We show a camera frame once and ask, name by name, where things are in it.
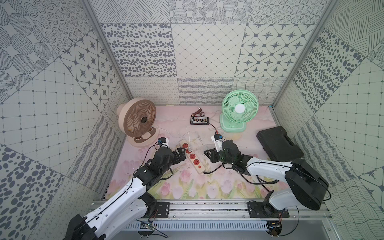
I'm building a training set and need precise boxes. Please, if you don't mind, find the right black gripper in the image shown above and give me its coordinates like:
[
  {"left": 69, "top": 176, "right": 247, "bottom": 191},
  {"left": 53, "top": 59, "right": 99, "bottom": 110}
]
[{"left": 203, "top": 147, "right": 234, "bottom": 166}]

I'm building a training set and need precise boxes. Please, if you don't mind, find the white pink fan cable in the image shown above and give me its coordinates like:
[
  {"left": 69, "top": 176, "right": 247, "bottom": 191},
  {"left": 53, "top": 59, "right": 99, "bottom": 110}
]
[{"left": 155, "top": 127, "right": 193, "bottom": 151}]

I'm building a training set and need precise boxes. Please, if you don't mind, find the cream red power strip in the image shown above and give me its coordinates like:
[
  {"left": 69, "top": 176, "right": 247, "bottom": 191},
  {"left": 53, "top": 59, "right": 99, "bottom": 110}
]
[{"left": 179, "top": 140, "right": 205, "bottom": 174}]

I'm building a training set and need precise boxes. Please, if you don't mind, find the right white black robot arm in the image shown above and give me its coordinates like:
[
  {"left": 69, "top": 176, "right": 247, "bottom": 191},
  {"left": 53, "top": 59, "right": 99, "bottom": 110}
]
[{"left": 204, "top": 140, "right": 329, "bottom": 218}]

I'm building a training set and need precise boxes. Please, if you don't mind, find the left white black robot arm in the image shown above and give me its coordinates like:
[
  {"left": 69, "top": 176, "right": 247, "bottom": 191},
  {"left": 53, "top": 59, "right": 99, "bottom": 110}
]
[{"left": 64, "top": 145, "right": 186, "bottom": 240}]

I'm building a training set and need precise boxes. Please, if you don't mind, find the pink brown desk fan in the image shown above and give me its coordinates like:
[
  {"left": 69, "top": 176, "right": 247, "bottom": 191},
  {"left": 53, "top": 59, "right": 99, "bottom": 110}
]
[{"left": 116, "top": 98, "right": 159, "bottom": 148}]

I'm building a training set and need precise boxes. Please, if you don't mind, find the green desk fan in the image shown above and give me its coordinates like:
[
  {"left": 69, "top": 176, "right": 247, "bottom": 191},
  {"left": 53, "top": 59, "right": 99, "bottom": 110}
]
[{"left": 220, "top": 90, "right": 259, "bottom": 133}]

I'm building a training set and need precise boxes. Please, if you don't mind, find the black charging board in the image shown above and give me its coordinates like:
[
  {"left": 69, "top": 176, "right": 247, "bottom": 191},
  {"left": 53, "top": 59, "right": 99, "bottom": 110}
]
[{"left": 190, "top": 116, "right": 210, "bottom": 125}]

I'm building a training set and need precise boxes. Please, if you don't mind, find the black plastic case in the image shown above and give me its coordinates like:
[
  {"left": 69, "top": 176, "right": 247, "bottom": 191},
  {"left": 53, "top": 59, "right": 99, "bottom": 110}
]
[{"left": 257, "top": 126, "right": 304, "bottom": 162}]

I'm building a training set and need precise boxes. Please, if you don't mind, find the left green circuit board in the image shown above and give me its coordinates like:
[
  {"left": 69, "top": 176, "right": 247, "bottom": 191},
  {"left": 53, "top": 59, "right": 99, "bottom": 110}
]
[{"left": 138, "top": 222, "right": 155, "bottom": 237}]

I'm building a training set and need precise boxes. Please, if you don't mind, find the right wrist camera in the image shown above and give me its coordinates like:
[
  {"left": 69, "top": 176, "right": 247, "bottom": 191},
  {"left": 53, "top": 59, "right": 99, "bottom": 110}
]
[{"left": 211, "top": 134, "right": 224, "bottom": 152}]

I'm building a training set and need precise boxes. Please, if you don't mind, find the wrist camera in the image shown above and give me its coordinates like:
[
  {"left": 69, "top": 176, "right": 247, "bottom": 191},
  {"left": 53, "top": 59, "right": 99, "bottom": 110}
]
[
  {"left": 158, "top": 137, "right": 170, "bottom": 148},
  {"left": 211, "top": 134, "right": 224, "bottom": 152}
]

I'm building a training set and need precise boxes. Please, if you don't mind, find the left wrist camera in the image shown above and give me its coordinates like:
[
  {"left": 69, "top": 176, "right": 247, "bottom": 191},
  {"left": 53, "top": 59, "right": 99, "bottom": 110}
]
[{"left": 158, "top": 137, "right": 170, "bottom": 148}]

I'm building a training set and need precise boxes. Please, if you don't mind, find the black power strip cable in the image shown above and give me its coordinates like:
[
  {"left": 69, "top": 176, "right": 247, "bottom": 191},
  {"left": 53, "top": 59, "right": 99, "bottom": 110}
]
[{"left": 203, "top": 163, "right": 281, "bottom": 196}]

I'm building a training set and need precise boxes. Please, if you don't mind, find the aluminium mounting rail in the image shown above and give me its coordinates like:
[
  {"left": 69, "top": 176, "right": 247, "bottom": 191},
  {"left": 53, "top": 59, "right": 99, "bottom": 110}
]
[{"left": 86, "top": 198, "right": 331, "bottom": 221}]

